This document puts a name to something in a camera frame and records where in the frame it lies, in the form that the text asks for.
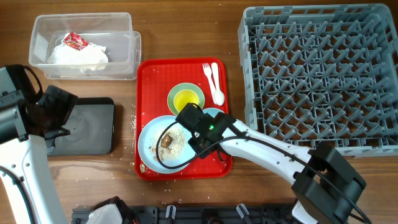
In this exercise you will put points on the clear plastic waste bin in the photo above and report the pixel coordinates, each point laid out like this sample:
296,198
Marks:
111,30

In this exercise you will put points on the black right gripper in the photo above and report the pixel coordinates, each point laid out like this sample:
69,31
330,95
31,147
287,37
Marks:
202,152

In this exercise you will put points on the light blue plate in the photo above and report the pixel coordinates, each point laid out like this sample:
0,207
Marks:
151,152

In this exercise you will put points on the grey dishwasher rack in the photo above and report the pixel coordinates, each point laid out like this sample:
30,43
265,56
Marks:
322,73

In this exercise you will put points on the white plastic fork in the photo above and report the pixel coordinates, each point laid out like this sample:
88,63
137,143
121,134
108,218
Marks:
208,73

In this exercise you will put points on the white napkin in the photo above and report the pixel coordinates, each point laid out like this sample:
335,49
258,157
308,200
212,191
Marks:
93,55

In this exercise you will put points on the light blue bowl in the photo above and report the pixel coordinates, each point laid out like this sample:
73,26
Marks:
211,112

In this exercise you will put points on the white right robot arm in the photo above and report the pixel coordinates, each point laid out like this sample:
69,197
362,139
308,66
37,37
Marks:
325,184

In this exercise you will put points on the black plastic bin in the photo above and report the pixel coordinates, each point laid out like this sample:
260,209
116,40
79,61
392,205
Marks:
91,126

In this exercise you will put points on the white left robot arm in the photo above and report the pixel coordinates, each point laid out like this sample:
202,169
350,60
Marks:
25,129

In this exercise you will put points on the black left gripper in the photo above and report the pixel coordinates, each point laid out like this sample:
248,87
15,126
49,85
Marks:
64,102

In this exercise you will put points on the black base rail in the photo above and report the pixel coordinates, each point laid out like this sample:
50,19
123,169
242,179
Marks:
266,214

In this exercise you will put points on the red snack wrapper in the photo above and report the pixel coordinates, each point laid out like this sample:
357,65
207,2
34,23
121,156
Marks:
75,41

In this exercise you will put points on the yellow cup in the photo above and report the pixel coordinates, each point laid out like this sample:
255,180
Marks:
184,97

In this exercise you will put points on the nut shell scrap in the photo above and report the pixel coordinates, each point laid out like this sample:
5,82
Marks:
142,168

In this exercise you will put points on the green bowl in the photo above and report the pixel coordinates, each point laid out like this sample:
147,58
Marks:
184,86

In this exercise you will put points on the red serving tray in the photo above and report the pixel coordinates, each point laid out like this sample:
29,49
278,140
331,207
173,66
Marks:
155,78

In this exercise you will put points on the white plastic spoon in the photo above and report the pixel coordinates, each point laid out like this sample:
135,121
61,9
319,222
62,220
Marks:
218,95

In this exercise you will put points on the brown food scrap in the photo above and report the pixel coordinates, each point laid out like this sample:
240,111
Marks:
166,140

